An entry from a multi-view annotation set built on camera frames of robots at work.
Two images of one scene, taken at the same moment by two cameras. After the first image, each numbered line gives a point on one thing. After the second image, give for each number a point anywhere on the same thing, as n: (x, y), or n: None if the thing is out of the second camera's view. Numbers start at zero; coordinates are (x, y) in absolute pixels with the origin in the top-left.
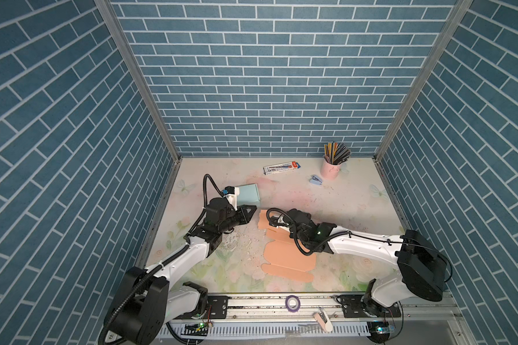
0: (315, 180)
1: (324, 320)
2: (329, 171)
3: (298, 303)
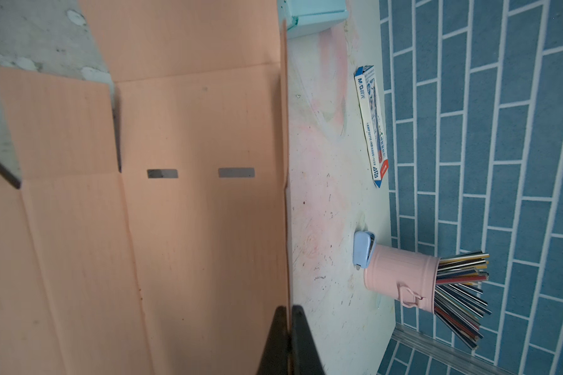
0: (363, 242)
1: None
2: (409, 276)
3: None
